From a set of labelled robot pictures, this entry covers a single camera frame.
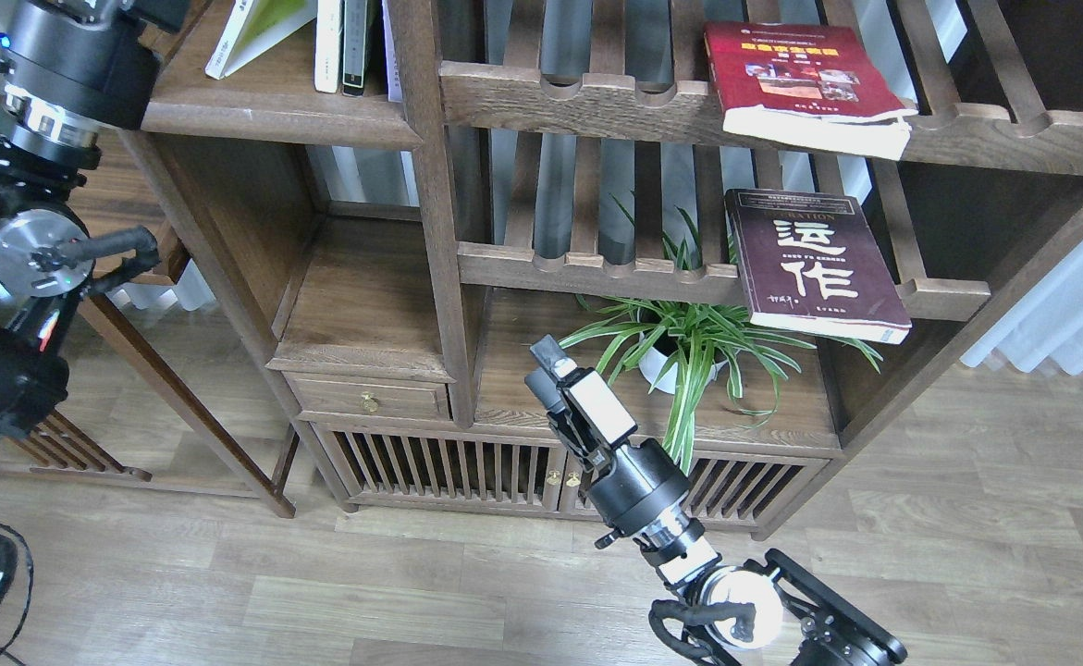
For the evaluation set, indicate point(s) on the wooden side table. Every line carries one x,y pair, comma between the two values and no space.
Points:
162,385

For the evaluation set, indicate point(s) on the dark maroon book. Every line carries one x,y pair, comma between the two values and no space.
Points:
810,263

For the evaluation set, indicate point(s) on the slatted wooden rack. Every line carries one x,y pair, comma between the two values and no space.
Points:
58,447

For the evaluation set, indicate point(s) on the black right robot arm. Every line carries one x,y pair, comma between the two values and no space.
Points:
716,610

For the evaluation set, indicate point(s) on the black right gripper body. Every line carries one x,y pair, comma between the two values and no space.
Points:
639,494

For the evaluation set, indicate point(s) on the red book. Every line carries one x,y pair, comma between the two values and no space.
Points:
809,86

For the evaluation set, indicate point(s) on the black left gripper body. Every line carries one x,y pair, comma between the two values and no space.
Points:
84,58

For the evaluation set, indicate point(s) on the white upright book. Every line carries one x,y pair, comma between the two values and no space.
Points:
328,45

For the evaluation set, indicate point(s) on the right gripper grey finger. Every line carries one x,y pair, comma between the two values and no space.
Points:
581,408

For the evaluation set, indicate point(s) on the dark wooden bookshelf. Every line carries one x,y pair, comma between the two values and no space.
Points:
386,264

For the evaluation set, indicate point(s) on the spider plant in white pot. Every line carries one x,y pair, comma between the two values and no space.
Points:
702,344

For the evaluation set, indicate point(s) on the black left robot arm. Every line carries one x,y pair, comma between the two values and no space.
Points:
49,259

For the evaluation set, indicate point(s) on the yellow green book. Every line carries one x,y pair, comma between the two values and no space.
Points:
253,27

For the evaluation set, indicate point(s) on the white curtain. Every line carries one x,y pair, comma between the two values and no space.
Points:
1044,331

